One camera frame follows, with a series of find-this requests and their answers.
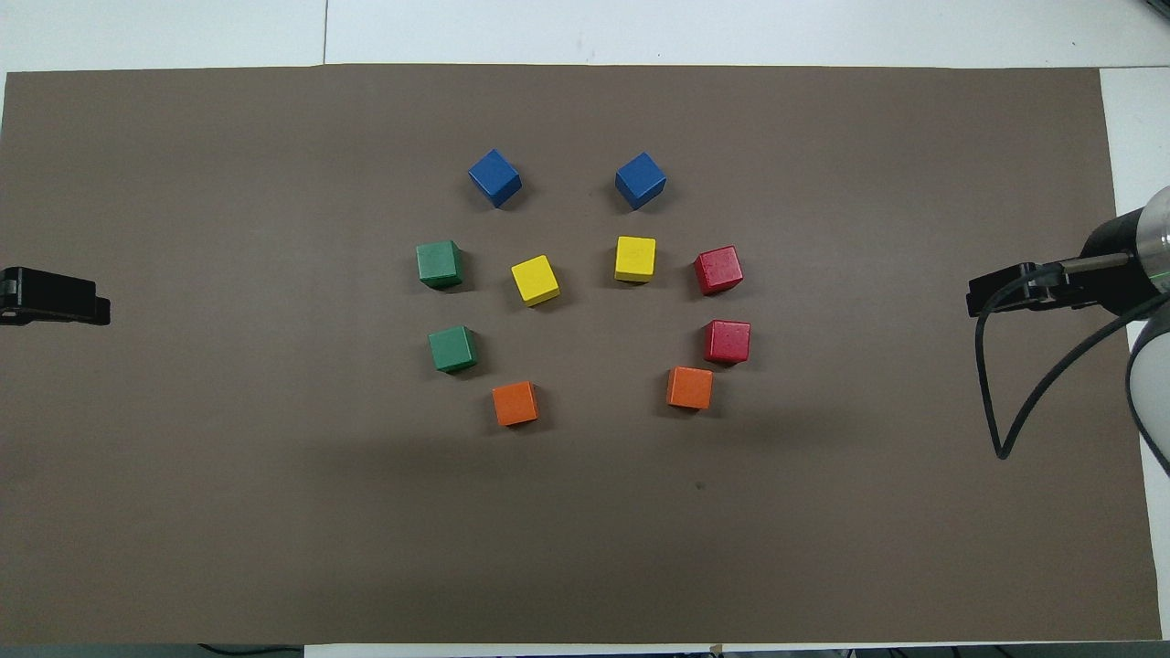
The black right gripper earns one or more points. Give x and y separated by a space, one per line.
1111 274

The green wooden cube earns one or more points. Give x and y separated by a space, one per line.
452 348
439 264

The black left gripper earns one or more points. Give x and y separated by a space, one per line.
37 297

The orange wooden cube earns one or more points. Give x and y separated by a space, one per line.
515 403
690 387

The yellow wooden cube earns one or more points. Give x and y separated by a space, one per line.
635 259
535 280

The red wooden cube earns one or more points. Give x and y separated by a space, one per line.
718 270
727 341

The brown table mat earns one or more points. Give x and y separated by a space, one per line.
274 503

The blue wooden cube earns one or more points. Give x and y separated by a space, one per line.
640 180
494 177

